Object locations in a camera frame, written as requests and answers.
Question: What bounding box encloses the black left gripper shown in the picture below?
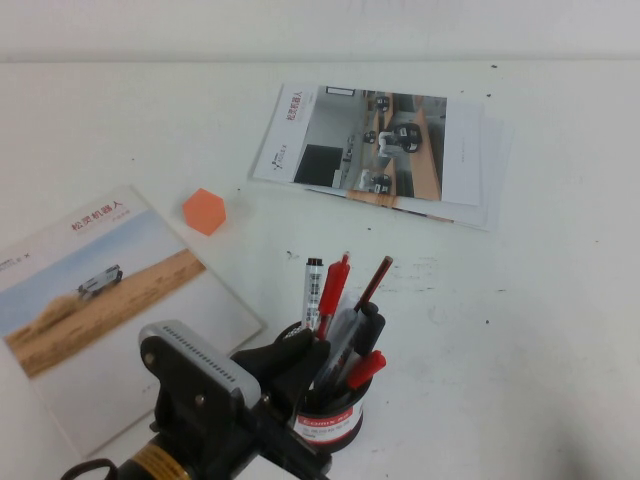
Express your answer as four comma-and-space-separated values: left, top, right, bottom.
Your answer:
149, 327, 334, 480

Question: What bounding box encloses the red gel pen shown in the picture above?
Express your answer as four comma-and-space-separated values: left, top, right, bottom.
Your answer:
313, 251, 351, 341

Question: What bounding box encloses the grey transparent pen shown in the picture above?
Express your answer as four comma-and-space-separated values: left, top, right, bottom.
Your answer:
314, 294, 366, 386

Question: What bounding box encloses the black mesh pen holder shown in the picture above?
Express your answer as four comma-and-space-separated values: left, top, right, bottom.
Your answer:
272, 322, 374, 454

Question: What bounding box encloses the white marker with dark cap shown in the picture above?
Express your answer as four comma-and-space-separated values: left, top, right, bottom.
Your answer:
302, 257, 325, 334

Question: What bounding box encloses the red capped marker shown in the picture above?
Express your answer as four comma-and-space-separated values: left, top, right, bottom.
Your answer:
344, 349, 387, 390

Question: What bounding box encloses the black capped marker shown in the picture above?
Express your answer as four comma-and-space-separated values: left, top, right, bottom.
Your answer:
352, 301, 387, 356

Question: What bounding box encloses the red and black pencil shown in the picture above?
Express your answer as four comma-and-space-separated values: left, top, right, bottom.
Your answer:
355, 256, 394, 309

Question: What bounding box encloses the orange foam cube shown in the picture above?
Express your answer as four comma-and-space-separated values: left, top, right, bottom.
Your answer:
181, 187, 228, 238

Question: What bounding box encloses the brochure with desert vehicle photo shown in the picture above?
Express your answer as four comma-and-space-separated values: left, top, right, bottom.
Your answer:
0, 185, 267, 460

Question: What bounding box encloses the brochure with office robot photo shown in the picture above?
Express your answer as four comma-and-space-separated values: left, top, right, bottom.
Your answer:
251, 82, 485, 206

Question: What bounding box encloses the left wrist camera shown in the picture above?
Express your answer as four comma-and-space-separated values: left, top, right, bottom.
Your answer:
138, 319, 261, 406

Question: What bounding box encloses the thin black cable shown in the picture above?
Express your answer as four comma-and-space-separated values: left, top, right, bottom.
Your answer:
63, 458, 121, 480

